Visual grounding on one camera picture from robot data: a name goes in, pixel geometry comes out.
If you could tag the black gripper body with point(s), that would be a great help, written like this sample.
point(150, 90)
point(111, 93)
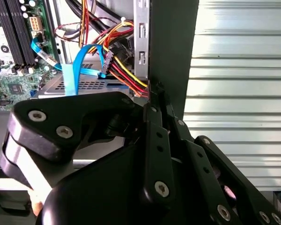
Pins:
point(96, 199)

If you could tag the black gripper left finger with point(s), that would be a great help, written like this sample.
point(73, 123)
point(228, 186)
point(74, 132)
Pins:
point(49, 110)

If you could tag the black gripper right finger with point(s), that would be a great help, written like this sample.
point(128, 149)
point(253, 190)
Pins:
point(212, 185)

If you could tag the person's hand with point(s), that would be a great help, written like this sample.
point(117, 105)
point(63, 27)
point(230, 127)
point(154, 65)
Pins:
point(36, 204)

